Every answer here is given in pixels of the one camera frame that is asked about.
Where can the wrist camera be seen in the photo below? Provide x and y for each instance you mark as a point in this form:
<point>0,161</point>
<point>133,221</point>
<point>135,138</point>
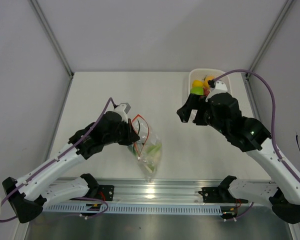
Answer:
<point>219,88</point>
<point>123,109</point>

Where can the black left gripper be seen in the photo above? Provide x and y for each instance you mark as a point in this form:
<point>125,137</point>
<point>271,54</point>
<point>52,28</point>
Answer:
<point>131,136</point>

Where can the orange fruit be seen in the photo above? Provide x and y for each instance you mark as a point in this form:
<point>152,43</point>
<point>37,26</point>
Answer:
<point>209,82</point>

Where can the white cauliflower with green leaves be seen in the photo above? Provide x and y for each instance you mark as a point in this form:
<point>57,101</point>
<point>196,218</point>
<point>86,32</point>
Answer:
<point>150,157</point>

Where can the yellow lemon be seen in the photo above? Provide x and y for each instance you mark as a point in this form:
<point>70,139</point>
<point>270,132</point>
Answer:
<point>197,84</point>

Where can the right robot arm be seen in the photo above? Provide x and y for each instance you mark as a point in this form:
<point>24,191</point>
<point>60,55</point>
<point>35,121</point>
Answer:
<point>252,137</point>

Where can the red grape bunch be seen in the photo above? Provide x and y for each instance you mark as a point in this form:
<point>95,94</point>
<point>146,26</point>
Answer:
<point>204,93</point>

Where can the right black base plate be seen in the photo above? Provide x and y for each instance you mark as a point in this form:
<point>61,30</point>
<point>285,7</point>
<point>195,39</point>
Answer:
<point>219,195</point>

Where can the aluminium frame post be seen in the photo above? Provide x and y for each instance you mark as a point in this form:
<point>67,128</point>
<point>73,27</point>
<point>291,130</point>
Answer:
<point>272,33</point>
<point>42,19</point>

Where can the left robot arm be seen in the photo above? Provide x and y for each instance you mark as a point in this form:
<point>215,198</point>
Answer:
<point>31,194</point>

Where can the right aluminium frame post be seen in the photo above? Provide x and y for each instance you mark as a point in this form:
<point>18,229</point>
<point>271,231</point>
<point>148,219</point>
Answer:
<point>272,33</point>

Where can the green apple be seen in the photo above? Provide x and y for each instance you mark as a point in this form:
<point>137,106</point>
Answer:
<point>197,90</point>

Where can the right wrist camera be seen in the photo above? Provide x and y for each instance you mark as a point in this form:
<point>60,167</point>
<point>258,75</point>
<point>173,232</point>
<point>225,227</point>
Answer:
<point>219,88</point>

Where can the clear orange-zipper zip bag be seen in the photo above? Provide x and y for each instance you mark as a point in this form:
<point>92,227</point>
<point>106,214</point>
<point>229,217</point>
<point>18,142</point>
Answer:
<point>148,137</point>

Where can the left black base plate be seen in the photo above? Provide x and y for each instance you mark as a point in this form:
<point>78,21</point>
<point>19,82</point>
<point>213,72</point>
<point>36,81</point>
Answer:
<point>102,192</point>

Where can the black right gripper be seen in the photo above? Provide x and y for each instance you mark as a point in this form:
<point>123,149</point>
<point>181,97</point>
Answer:
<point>194,102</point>

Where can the slotted white cable duct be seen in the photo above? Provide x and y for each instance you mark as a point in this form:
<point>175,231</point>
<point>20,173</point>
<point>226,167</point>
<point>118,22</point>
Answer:
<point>120,208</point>

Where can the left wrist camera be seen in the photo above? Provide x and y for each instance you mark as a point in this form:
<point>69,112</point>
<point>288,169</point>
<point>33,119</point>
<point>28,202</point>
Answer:
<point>123,109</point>

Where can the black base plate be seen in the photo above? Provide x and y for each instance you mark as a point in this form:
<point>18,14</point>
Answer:
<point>219,195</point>
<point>102,192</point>

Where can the left aluminium frame post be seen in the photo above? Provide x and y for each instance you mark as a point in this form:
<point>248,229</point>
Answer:
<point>42,19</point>

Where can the aluminium mounting rail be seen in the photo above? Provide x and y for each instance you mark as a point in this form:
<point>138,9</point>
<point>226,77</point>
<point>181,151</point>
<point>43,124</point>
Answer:
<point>178,191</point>

